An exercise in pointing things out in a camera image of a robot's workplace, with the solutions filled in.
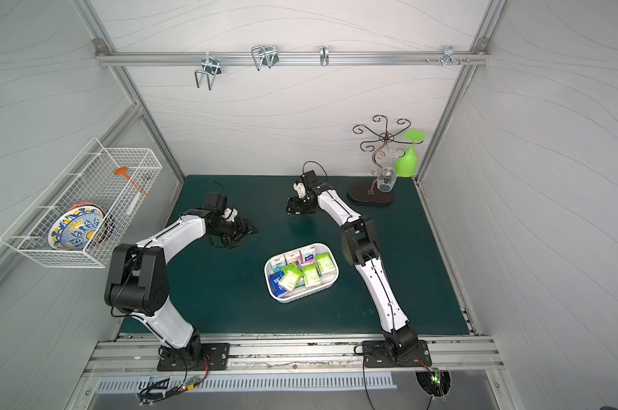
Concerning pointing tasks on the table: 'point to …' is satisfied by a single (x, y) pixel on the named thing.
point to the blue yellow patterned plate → (81, 226)
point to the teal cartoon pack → (277, 263)
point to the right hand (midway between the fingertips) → (294, 206)
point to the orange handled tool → (123, 171)
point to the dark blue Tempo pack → (277, 289)
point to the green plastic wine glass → (406, 160)
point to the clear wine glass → (387, 177)
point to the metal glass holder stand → (372, 192)
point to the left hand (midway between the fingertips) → (253, 234)
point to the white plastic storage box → (321, 248)
